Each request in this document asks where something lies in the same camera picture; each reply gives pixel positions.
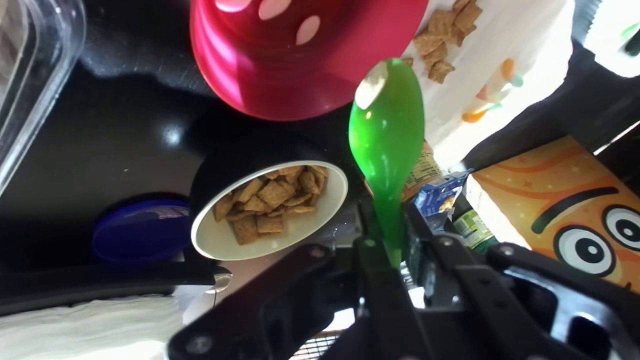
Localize stack of white napkins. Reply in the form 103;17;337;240
0;291;224;360

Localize pink plastic bowl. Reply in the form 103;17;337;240
188;0;432;124

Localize white paper towel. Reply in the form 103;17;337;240
398;0;578;170

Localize white and green device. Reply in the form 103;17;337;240
584;0;640;80

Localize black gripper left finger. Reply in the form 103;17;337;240
349;235;403;316

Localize brown cereal pile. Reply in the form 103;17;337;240
411;0;484;85

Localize green capped bottle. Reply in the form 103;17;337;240
450;191;502;253

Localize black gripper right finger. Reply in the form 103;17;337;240
398;198;456;304

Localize small blue lid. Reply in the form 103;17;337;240
89;193;195;266

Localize dark round bowl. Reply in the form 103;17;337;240
188;158;351;263

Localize green plastic spoon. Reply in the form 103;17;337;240
345;55;428;268

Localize clear container of white seeds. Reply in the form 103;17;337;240
0;0;89;196

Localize orange box with cartoon face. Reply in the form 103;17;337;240
462;134;640;296

